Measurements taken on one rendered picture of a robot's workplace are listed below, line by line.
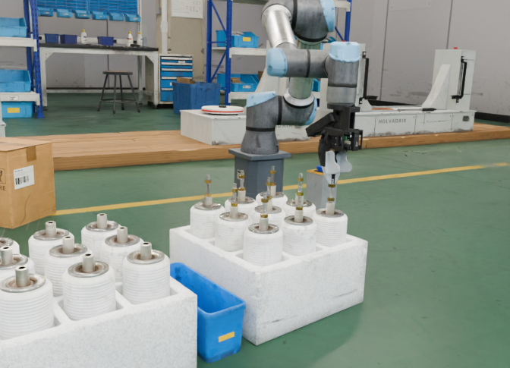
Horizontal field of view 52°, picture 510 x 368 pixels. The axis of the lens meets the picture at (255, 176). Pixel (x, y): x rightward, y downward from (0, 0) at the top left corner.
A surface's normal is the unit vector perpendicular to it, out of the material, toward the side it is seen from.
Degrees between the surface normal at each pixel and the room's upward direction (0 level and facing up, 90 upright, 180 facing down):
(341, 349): 0
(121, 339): 90
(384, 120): 90
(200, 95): 92
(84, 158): 90
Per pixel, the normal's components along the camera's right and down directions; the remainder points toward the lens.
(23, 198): 0.94, 0.08
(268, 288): 0.64, 0.18
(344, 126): -0.82, 0.10
